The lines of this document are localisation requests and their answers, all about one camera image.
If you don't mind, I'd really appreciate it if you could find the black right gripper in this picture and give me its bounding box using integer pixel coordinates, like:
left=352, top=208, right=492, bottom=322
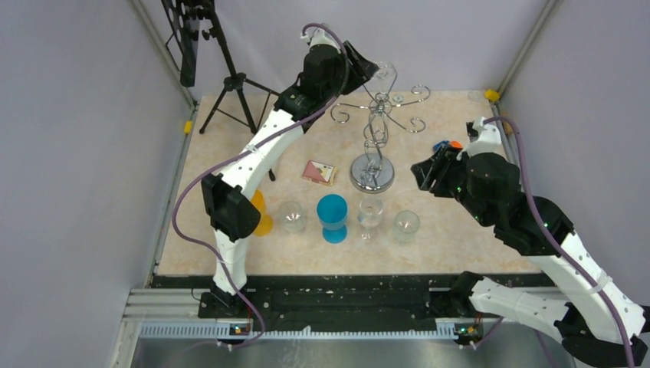
left=412, top=143, right=492, bottom=227

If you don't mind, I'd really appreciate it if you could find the clear tall stemmed glass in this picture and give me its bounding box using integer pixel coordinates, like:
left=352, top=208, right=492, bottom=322
left=373, top=61, right=397, bottom=94

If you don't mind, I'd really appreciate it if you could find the clear small wine glass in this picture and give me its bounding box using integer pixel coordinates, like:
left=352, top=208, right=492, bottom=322
left=357, top=196, right=385, bottom=240

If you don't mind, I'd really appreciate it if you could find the blue wine glass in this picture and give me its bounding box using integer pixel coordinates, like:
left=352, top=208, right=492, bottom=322
left=317, top=194, right=348, bottom=244

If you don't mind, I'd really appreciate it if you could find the clear patterned wine glass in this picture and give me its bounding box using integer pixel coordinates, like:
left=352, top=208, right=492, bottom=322
left=278, top=201, right=307, bottom=235

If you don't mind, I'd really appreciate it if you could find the yellow wine glass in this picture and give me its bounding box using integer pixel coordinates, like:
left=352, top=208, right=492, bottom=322
left=251, top=190, right=274, bottom=237

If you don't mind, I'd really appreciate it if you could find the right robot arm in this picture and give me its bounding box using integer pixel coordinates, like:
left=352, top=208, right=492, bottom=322
left=410, top=146, right=649, bottom=367

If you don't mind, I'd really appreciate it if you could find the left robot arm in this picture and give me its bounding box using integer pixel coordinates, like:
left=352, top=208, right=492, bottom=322
left=201, top=41, right=379, bottom=317

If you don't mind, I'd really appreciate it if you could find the chrome wine glass rack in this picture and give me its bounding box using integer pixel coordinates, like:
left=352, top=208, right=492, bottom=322
left=330, top=79, right=431, bottom=194

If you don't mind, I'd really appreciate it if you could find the blue orange toy car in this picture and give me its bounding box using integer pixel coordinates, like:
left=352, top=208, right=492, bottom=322
left=432, top=140, right=463, bottom=153

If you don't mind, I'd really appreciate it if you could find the yellow corner clamp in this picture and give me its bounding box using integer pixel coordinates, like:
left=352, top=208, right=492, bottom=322
left=484, top=89, right=501, bottom=104

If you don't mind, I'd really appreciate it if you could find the black tripod stand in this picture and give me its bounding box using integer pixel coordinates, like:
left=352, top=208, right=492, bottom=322
left=195, top=0, right=294, bottom=182

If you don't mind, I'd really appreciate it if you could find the playing card box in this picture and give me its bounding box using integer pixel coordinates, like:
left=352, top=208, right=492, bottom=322
left=301, top=160, right=337, bottom=186

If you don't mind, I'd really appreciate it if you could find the black perforated plate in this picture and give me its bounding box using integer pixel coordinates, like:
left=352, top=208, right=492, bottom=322
left=161, top=0, right=202, bottom=87

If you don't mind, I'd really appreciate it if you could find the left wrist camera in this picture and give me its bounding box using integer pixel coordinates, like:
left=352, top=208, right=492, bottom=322
left=300, top=28, right=341, bottom=54

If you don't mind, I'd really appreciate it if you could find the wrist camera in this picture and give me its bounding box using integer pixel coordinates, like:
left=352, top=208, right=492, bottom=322
left=456, top=117, right=502, bottom=161
left=300, top=28, right=341, bottom=54

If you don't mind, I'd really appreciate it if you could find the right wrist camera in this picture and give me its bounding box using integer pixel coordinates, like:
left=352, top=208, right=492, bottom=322
left=456, top=117, right=502, bottom=161

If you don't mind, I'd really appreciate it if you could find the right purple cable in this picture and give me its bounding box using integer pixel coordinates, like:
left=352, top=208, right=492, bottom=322
left=482, top=115, right=637, bottom=368

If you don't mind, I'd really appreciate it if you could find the purple cable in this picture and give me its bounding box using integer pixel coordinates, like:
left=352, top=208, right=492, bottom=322
left=171, top=22, right=351, bottom=347
left=482, top=115, right=637, bottom=368

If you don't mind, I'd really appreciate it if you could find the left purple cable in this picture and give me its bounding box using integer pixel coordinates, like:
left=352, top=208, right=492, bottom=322
left=171, top=22, right=351, bottom=347

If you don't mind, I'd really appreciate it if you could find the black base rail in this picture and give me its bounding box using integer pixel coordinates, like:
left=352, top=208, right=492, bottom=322
left=152, top=273, right=557, bottom=337

